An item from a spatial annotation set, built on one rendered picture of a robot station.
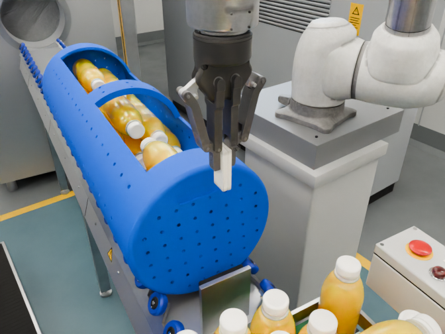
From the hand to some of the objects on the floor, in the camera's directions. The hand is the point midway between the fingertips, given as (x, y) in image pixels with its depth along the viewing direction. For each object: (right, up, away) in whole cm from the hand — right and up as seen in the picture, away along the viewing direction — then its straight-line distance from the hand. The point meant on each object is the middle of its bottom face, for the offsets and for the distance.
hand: (222, 167), depth 62 cm
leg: (-57, -62, +139) cm, 163 cm away
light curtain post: (-44, -32, +189) cm, 196 cm away
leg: (-106, -17, +212) cm, 238 cm away
